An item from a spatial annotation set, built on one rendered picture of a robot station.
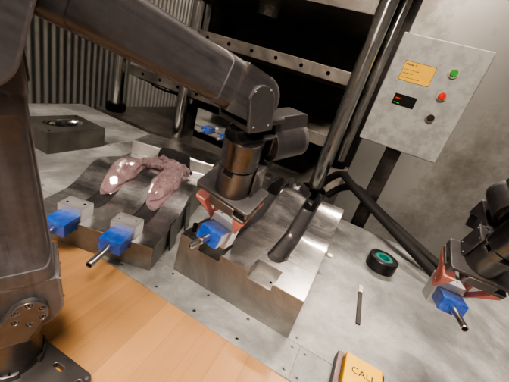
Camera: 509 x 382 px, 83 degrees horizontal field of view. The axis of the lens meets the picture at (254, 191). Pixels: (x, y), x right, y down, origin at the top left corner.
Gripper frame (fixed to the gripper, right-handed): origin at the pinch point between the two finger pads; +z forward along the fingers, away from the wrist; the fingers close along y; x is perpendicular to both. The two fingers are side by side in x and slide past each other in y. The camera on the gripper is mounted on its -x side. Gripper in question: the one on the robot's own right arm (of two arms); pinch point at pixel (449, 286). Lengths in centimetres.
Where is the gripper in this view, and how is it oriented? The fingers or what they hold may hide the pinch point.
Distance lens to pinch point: 69.6
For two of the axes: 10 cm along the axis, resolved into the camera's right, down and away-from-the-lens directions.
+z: -1.1, 6.7, 7.4
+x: -4.1, 6.4, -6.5
